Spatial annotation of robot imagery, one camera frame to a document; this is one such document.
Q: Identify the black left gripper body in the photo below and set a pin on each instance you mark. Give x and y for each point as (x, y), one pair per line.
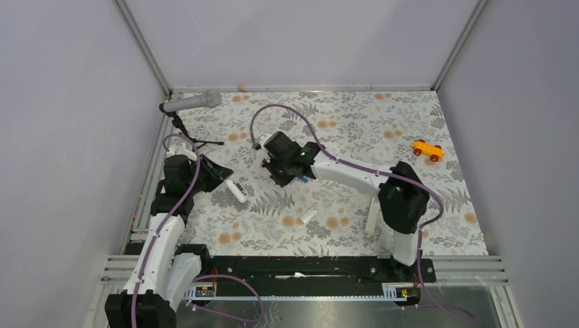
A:
(196, 189)

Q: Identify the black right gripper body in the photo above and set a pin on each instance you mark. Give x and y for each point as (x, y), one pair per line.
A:
(279, 170)

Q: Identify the white air conditioner remote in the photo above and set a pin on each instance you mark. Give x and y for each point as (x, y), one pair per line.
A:
(237, 189)

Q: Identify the white battery cover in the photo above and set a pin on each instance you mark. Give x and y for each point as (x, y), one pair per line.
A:
(308, 215)

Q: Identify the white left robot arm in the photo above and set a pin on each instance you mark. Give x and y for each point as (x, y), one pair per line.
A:
(164, 271)

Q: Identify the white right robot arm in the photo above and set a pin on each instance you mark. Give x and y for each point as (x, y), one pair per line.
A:
(398, 190)

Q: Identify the long white rectangular remote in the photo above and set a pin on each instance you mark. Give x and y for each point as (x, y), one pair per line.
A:
(372, 216)

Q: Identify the floral patterned table mat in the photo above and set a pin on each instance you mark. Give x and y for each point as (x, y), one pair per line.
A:
(373, 127)

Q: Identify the grey microphone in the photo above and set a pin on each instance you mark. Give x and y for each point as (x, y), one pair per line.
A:
(209, 99)

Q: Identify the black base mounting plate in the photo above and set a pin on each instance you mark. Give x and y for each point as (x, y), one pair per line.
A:
(293, 276)

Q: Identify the yellow toy car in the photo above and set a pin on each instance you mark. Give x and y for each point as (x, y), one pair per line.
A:
(434, 152)

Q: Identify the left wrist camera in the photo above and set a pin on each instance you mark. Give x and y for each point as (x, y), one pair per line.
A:
(182, 149)

